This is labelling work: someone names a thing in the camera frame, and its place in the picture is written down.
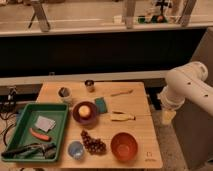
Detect yellow apple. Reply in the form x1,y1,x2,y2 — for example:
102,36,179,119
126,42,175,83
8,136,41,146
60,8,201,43
79,105,90,118

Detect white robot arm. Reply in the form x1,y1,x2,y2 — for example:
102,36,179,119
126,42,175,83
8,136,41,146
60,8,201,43
158,61,213,125

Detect green plastic tray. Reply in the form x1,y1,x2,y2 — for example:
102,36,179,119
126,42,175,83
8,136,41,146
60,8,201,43
1,103,69,163

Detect wooden spoon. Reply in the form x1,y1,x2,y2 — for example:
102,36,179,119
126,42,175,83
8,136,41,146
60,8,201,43
110,89,134,97

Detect orange bowl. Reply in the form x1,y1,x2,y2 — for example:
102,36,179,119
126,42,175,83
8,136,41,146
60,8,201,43
110,132,138,162

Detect green sponge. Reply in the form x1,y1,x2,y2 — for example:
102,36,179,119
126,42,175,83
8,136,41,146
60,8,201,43
95,97,108,114

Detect dark purple plate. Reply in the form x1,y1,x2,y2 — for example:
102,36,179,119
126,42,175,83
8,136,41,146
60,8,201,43
72,101,98,125

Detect bunch of dark grapes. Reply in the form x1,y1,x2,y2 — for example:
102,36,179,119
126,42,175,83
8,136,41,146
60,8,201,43
81,130,106,155

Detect small metal cup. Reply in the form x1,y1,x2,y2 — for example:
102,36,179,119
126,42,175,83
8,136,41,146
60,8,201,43
85,80,95,92

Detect blue glass cup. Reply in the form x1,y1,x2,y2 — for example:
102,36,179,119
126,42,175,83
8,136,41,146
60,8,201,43
68,141,84,160

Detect grey folded cloth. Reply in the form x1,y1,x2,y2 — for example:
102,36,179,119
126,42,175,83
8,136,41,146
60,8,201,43
35,116,56,132

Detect black tongs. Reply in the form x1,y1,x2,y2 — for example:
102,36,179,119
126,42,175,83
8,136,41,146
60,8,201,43
1,143,56,159

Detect black cables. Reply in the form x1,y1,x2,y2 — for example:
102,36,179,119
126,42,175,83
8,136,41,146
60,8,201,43
0,87,18,147

